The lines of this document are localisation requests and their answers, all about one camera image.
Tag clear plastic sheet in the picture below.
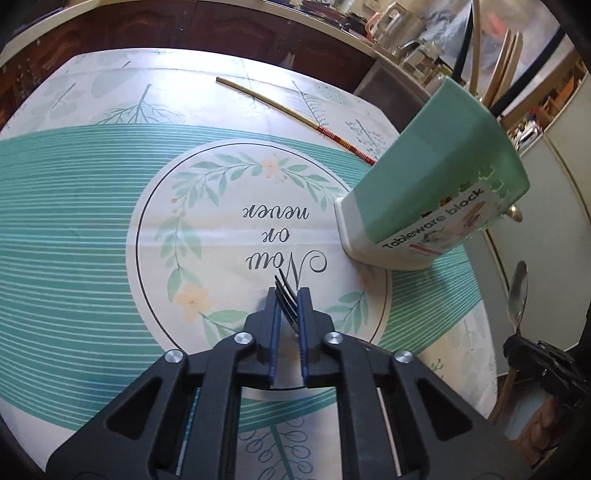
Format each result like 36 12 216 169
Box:
425 0 568 93

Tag glass pitcher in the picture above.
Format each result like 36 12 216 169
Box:
399 39 441 81

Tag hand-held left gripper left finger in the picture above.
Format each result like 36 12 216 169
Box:
46 287 282 480

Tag light bamboo chopstick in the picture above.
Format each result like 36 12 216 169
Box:
482 28 518 106
468 0 483 93
489 31 525 107

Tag printed leaf tablecloth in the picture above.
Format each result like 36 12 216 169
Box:
0 46 502 480

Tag green plastic utensil holder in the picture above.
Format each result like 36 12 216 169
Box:
333 76 531 271

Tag brown lower cabinets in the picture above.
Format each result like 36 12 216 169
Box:
0 0 375 121

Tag single red striped bamboo chopstick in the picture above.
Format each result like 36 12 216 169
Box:
215 76 377 165

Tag steel electric kettle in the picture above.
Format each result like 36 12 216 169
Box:
365 2 423 44

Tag steel spoon wooden handle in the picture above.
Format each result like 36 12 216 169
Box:
495 261 529 418

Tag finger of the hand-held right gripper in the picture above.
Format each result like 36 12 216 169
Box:
504 336 543 372

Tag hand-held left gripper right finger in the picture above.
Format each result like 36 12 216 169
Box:
298 287 532 480

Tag grey side cabinet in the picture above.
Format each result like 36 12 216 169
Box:
353 58 432 139

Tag steel fork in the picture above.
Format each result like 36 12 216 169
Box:
273 270 303 344

